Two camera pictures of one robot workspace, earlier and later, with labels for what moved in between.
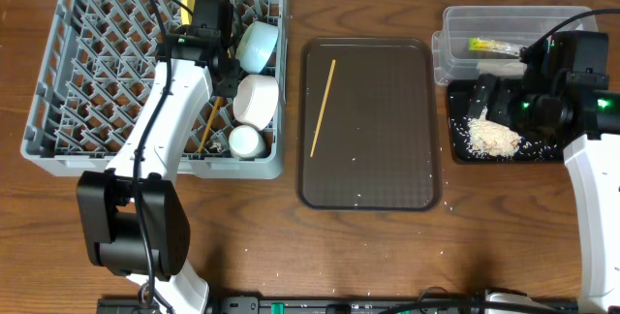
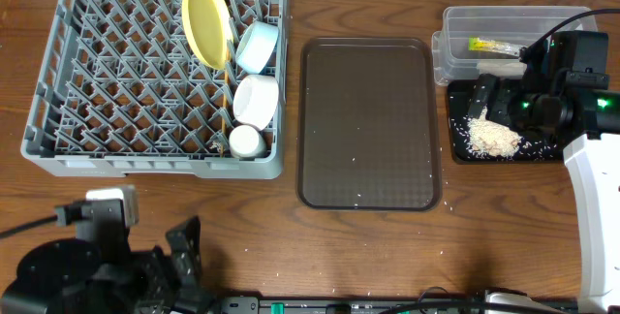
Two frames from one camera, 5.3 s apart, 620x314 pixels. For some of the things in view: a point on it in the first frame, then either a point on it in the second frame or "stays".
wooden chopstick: x=209 y=123 → x=225 y=103
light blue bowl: x=255 y=45 stays
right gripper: x=505 y=90 stays
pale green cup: x=246 y=142 stays
